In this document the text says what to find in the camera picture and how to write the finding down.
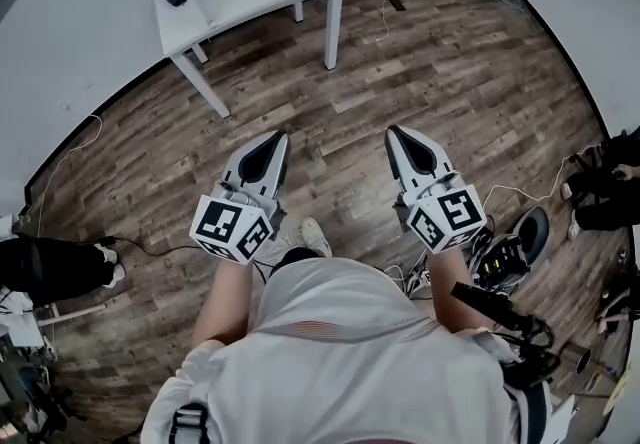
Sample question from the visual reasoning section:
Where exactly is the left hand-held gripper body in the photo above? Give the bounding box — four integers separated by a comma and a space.
189, 170, 289, 265

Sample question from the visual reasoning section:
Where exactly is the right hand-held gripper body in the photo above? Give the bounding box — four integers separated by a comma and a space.
393, 170, 488, 256

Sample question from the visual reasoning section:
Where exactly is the person's left forearm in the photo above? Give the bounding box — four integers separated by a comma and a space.
191, 256, 267, 349

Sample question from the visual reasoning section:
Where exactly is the person's right forearm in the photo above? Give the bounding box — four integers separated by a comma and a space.
423, 235, 482, 334

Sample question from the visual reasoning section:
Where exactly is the person's white shoe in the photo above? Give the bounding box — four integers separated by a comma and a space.
301, 216, 334, 258

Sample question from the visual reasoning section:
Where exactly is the grey and black round device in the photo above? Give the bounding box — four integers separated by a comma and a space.
472, 205, 552, 286

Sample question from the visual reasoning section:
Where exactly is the person's black trouser leg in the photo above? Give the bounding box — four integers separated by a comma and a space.
279, 246, 321, 267

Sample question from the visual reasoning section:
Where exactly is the wooden stick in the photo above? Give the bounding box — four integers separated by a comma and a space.
35, 302, 109, 326

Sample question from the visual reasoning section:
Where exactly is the person's white shirt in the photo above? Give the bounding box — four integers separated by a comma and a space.
141, 255, 552, 444

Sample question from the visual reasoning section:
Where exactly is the metal tube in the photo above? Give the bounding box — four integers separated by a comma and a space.
562, 342, 596, 376

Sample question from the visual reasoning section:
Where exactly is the pile of cluttered equipment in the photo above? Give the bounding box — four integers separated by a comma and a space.
0, 289, 74, 444

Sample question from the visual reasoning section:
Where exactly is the black floor cable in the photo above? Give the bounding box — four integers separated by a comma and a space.
97, 234, 202, 258

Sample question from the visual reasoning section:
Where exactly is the white cable with loop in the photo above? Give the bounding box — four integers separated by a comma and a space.
480, 154, 577, 214

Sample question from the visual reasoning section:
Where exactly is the black equipment with cables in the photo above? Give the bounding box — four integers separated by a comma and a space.
451, 280, 564, 391

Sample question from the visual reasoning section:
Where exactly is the thin white floor cable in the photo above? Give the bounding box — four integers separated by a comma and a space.
360, 0, 392, 45

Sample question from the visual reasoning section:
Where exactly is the long white floor cable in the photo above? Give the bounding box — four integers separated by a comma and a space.
23, 113, 104, 233

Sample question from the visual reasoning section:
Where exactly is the black and white harness strap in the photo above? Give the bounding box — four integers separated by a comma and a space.
169, 401, 211, 444

